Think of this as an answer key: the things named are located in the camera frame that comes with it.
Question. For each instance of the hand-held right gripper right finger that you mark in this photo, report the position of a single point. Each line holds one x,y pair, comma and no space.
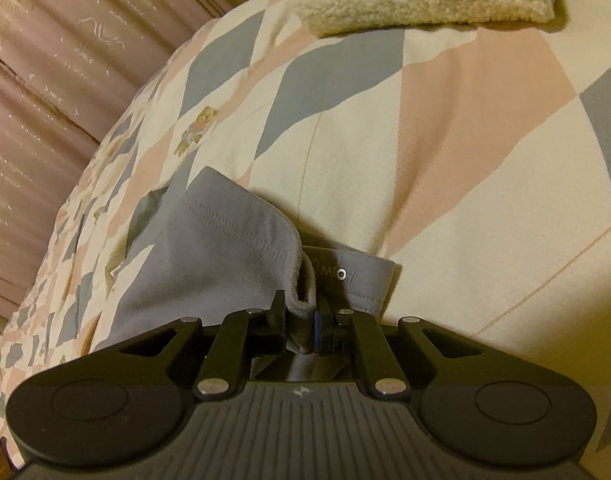
318,331

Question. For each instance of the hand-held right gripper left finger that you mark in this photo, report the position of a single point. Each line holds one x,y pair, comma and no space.
278,316

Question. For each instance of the grey garment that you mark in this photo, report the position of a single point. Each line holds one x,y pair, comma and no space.
220,245

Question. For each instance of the checked bear print quilt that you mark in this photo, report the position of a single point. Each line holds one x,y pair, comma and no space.
460,160

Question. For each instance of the pink patterned curtain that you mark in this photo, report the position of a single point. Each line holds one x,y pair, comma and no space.
45,110

